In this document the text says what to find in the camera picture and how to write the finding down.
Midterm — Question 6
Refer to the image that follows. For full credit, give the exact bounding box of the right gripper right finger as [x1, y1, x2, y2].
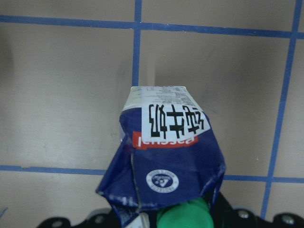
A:
[209, 193, 304, 228]

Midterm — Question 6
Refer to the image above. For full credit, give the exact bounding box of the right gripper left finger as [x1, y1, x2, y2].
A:
[37, 209, 119, 228]

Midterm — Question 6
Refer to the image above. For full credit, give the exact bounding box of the blue white milk carton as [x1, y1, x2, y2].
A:
[96, 86, 226, 228]

